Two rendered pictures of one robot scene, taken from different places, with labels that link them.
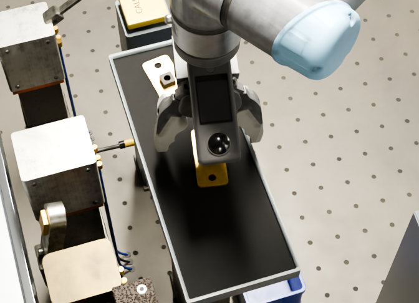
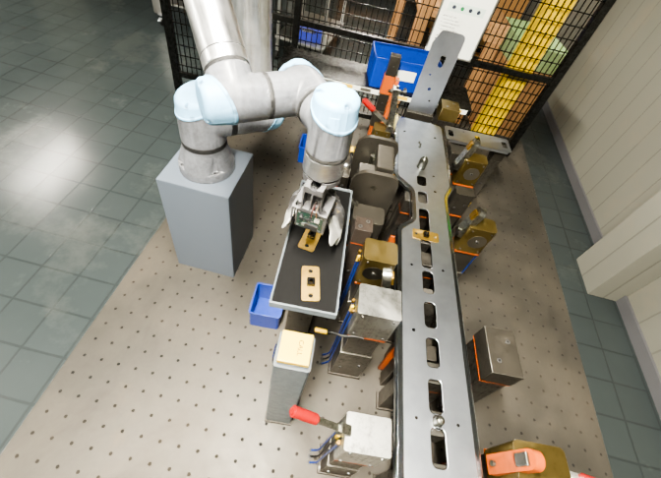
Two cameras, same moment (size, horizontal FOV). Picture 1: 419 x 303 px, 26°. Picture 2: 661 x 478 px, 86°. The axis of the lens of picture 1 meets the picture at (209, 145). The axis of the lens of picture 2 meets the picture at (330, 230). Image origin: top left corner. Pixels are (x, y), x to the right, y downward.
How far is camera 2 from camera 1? 1.14 m
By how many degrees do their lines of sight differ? 72
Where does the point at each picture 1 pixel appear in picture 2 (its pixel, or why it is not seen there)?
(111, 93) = not seen: outside the picture
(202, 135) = not seen: hidden behind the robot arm
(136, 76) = (326, 296)
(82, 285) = (382, 245)
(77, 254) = (381, 258)
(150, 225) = not seen: hidden behind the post
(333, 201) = (202, 337)
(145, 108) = (330, 274)
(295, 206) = (222, 345)
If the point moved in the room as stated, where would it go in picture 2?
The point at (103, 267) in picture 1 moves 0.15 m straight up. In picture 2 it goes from (371, 248) to (387, 209)
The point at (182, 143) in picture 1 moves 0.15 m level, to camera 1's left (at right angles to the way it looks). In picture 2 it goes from (320, 249) to (381, 277)
